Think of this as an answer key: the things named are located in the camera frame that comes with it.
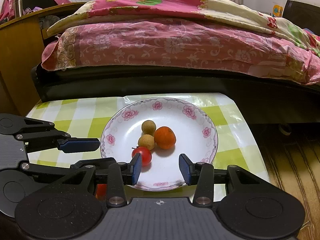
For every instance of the red cherry tomato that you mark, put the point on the red cherry tomato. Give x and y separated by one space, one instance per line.
144 153
100 192

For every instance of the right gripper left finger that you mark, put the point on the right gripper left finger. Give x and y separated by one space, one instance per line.
119 175

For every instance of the tan longan fruit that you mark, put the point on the tan longan fruit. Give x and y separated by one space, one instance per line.
148 127
147 141

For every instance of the white floral plate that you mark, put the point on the white floral plate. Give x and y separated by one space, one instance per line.
195 132

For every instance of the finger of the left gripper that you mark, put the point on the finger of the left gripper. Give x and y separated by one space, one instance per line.
40 141
41 170

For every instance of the yellow cartoon box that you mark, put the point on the yellow cartoon box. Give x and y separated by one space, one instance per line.
277 11

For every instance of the steel thermos bottle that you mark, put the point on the steel thermos bottle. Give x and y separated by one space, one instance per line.
18 8

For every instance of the pink floral bed sheet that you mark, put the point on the pink floral bed sheet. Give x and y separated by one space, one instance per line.
174 42

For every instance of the wooden desk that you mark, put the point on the wooden desk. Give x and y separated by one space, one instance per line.
22 44

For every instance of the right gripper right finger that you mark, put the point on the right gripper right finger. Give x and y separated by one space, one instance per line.
200 174

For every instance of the small orange mandarin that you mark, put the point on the small orange mandarin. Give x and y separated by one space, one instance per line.
165 137

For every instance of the colourful floral quilt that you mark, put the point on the colourful floral quilt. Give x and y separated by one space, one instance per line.
222 11

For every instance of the dark wooden headboard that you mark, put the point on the dark wooden headboard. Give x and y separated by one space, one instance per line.
304 15

